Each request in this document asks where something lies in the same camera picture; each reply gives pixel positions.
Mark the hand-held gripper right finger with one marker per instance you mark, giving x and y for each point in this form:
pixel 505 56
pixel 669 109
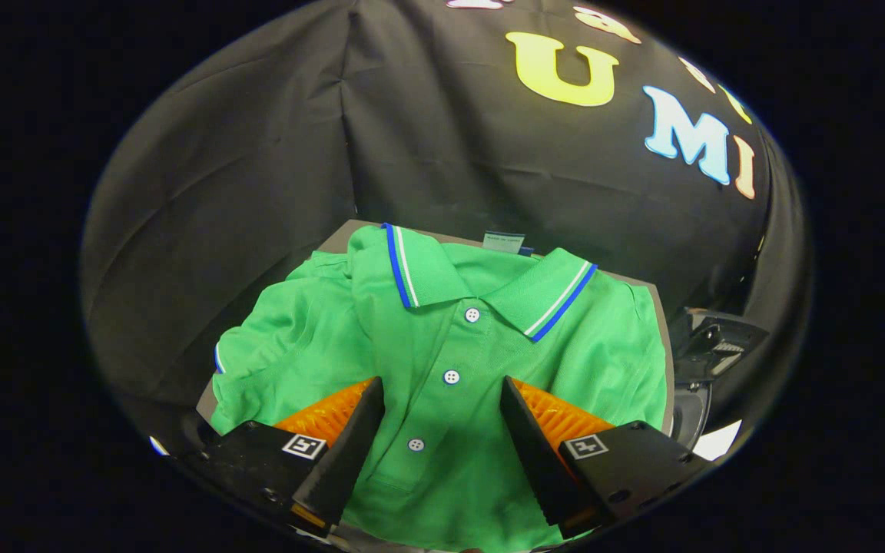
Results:
pixel 536 461

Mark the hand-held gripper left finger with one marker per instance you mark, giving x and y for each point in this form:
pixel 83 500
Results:
pixel 350 453

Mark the green polo shirt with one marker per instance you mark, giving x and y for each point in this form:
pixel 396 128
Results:
pixel 450 338

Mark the grey cabinet with dark top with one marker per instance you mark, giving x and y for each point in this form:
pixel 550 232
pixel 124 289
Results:
pixel 335 242

